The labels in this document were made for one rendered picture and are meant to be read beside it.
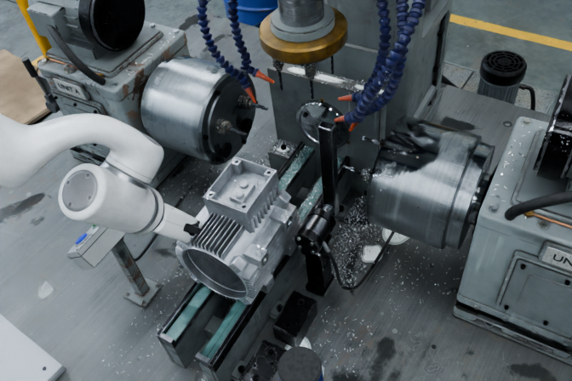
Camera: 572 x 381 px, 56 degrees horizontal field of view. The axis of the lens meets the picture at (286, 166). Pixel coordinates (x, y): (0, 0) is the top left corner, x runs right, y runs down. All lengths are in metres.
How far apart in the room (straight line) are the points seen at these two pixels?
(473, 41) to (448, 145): 2.45
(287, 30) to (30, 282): 0.92
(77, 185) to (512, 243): 0.73
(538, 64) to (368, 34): 2.18
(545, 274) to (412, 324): 0.34
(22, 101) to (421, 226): 2.66
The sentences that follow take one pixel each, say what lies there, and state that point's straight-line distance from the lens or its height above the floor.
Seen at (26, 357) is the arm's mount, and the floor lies 0.82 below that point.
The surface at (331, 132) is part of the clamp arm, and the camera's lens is 0.99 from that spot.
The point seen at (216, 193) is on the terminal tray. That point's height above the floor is 1.12.
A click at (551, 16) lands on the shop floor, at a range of 3.84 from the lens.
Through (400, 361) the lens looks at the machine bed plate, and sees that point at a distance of 1.22.
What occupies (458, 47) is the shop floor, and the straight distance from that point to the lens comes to 3.44.
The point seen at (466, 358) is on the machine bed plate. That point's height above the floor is 0.80.
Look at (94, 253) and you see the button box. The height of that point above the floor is 1.06.
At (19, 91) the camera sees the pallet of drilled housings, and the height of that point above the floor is 0.15.
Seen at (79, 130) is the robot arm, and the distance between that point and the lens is 0.79.
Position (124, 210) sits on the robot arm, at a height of 1.32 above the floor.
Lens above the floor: 1.92
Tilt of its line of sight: 46 degrees down
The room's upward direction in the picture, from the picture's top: 8 degrees counter-clockwise
